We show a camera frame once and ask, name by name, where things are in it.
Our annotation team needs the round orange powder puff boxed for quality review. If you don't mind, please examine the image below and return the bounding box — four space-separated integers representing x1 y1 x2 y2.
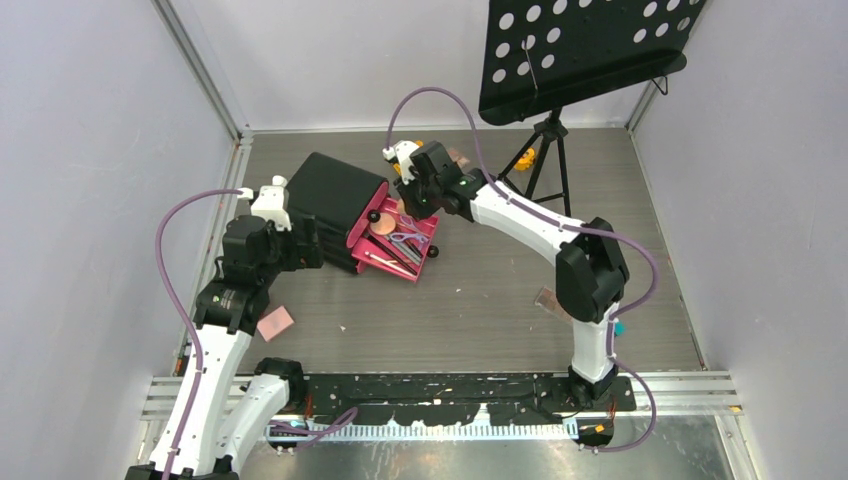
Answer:
369 213 397 236

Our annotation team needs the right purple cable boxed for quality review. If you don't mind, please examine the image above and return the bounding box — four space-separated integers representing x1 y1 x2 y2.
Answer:
386 86 661 455

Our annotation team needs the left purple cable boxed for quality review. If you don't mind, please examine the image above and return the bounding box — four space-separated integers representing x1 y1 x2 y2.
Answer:
154 188 359 480

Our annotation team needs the black makeup brush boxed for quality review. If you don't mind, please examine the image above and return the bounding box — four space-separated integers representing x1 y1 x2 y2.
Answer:
366 234 417 276

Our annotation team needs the pink sponge block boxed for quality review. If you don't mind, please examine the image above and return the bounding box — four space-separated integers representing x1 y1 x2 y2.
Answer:
256 306 294 342

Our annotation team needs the purple eyelash curler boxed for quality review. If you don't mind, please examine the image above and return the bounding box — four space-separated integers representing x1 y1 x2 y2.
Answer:
387 223 429 252

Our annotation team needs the yellow toy object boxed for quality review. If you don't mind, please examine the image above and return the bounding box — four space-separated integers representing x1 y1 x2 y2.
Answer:
514 147 536 171

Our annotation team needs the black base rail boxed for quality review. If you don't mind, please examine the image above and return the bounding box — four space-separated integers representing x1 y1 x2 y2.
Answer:
289 373 636 427

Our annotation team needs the black perforated music stand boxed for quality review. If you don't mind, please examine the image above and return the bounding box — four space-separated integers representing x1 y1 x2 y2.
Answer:
478 1 706 126

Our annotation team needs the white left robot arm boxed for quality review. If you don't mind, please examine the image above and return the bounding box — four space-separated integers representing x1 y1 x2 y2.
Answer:
126 215 323 479

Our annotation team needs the black drawer organizer cabinet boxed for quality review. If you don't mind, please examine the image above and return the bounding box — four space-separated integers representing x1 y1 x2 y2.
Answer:
287 152 388 274

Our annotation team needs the long eyeshadow palette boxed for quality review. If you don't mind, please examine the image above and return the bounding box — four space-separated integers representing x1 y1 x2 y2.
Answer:
534 287 572 322

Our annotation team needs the small eyeshadow palette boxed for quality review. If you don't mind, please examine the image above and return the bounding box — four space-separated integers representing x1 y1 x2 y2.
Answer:
447 148 469 169

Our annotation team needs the black tripod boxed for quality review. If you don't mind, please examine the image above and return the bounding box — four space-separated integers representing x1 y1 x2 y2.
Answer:
497 107 572 216

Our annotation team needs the white makeup pencil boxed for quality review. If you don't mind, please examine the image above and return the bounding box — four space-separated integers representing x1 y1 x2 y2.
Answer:
365 252 415 278

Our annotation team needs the purple cable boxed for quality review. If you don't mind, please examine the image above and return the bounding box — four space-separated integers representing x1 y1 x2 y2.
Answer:
386 86 661 455
154 188 359 480

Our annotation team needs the red lip gloss tube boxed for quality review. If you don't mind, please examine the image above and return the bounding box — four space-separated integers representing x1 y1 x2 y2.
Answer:
393 233 424 259

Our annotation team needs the houndstooth pattern pencil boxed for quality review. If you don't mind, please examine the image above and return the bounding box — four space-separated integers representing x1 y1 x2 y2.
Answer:
384 237 422 265

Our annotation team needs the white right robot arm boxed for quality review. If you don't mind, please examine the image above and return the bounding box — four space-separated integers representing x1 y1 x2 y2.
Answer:
382 141 629 411

